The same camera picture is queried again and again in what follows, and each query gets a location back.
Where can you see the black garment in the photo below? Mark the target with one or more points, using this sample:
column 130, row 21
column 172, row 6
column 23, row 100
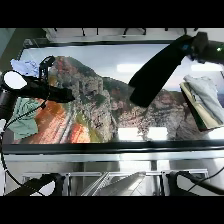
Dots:
column 156, row 73

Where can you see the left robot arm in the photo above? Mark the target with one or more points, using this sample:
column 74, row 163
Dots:
column 36, row 89

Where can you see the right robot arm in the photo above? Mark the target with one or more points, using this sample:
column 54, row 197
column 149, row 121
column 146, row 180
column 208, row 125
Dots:
column 213, row 50

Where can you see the dark garment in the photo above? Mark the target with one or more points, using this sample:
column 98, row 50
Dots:
column 199, row 122

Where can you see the tan garment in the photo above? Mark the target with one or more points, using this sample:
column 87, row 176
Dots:
column 200, row 111

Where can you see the green garment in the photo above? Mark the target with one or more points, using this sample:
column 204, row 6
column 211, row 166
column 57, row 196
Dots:
column 24, row 125

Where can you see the grey garment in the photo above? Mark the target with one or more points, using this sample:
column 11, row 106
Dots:
column 208, row 95

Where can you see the light blue garment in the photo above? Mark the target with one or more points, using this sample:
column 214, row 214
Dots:
column 25, row 67

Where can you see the silver frame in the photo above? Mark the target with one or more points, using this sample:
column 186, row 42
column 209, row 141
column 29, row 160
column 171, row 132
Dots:
column 113, row 160

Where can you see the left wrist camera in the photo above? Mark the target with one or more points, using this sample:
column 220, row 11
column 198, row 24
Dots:
column 45, row 66

